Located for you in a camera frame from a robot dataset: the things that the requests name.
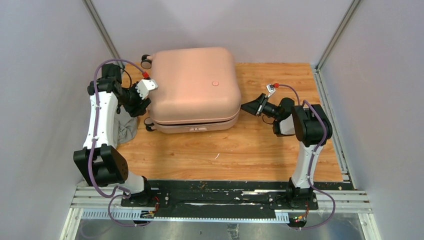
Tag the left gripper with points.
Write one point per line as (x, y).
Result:
(139, 107)

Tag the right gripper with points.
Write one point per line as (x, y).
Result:
(256, 106)

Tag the pink suitcase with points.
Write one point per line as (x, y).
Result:
(198, 90)

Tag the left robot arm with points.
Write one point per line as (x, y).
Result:
(106, 92)

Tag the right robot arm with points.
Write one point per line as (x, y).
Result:
(311, 128)

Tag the grey cloth garment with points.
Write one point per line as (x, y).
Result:
(127, 129)

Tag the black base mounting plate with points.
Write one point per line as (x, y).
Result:
(216, 199)

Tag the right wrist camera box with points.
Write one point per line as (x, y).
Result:
(271, 89)

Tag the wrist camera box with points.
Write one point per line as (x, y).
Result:
(271, 89)
(144, 87)

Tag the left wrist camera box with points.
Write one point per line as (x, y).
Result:
(144, 87)

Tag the aluminium frame rails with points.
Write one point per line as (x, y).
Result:
(87, 204)

